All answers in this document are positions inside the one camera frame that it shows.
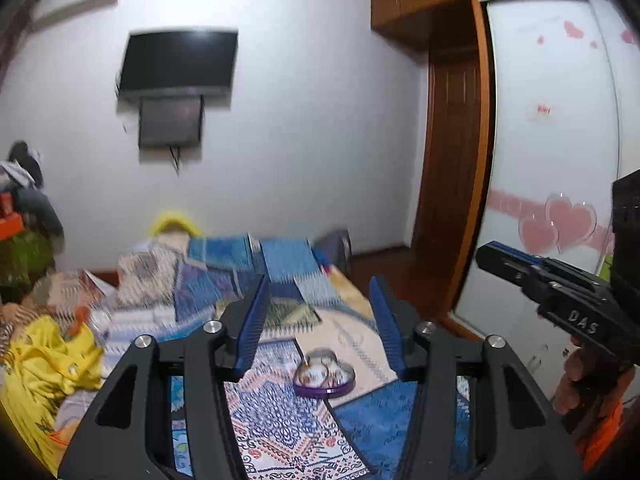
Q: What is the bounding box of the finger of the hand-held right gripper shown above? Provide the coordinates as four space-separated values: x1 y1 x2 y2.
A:
487 241 548 264
475 245 616 311

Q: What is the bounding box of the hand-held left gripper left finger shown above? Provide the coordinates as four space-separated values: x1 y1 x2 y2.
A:
57 274 271 480

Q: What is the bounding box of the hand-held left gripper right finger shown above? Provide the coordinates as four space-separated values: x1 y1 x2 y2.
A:
368 275 583 480

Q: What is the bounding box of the purple heart-shaped jewelry box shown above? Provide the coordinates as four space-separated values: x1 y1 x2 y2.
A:
293 349 357 400

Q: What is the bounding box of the person's right forearm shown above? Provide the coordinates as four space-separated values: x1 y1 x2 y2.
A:
574 400 627 472

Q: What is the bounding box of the person's right hand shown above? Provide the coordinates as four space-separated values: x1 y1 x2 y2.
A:
554 346 624 432

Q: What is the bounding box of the white sliding door with hearts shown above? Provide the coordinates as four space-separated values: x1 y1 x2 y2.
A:
452 0 640 348

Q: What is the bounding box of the wooden door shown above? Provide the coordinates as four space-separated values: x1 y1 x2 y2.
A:
410 49 483 318

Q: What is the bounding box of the patchwork printed blanket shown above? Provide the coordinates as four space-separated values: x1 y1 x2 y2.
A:
50 232 472 480

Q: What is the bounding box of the yellow plastic object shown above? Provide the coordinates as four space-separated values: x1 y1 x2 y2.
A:
149 209 202 239

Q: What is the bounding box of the orange patterned cloth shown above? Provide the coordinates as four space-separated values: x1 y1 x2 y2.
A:
0 270 103 323

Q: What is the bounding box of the yellow garment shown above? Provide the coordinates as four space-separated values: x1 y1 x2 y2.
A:
0 314 105 477

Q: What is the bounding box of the pile of clothes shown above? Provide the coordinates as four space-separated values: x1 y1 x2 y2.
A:
0 140 64 241

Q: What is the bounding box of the orange box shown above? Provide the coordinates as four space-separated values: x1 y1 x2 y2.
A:
0 212 24 239

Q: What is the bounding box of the wooden wardrobe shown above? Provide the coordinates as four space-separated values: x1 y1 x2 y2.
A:
370 0 608 321

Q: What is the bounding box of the small black wall monitor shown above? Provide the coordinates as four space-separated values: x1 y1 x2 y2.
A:
138 96 205 150

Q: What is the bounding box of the black wall television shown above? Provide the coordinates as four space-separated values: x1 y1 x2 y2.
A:
116 31 239 98

